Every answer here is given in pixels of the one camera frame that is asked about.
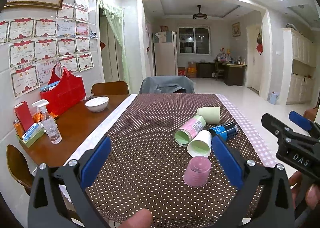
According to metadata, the pink plastic cup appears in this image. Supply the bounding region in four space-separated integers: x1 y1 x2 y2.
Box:
183 156 212 187

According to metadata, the white paper cup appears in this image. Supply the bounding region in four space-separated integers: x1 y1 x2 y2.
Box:
187 130 212 158

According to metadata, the pale green cup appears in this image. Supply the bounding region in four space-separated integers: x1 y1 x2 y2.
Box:
196 106 221 125

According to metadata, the right hand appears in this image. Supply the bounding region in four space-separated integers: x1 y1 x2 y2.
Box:
289 171 319 210

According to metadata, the left hand thumb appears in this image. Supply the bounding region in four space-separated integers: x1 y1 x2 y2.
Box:
119 208 153 228

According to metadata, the light blue waste bin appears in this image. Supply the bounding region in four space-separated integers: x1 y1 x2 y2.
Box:
268 91 279 104

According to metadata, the brown wooden near chair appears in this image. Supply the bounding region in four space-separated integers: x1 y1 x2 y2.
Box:
7 145 35 195

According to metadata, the brown wooden chair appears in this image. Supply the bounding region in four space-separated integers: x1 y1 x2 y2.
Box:
91 81 129 96
7 145 35 195

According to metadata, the blue black can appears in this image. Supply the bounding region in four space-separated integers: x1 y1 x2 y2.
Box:
208 122 239 141

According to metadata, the clear spray bottle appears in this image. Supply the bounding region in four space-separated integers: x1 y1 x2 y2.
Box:
33 99 62 145

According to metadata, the dark wooden desk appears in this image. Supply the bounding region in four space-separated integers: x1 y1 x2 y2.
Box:
196 60 246 86

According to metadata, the brown polka dot tablecloth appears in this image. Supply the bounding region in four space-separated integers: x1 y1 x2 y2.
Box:
72 94 276 227

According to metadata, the pink green glass jar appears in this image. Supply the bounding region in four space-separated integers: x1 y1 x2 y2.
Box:
174 115 206 147

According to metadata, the white ceramic bowl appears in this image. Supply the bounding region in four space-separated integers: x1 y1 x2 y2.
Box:
85 96 109 112

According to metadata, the red tote bag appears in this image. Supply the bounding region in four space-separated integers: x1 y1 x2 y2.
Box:
40 65 86 115

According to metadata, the ceiling lamp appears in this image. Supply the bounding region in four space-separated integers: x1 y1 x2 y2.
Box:
193 5 208 20

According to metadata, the grey covered chair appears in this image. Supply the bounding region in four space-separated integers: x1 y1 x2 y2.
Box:
139 76 195 94

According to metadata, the white refrigerator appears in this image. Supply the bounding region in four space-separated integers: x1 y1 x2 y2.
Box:
153 31 178 76

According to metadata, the green curtain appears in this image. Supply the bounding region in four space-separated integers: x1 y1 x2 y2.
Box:
98 0 131 94

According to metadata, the white wall cabinet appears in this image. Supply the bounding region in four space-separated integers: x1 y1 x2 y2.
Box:
279 27 316 104

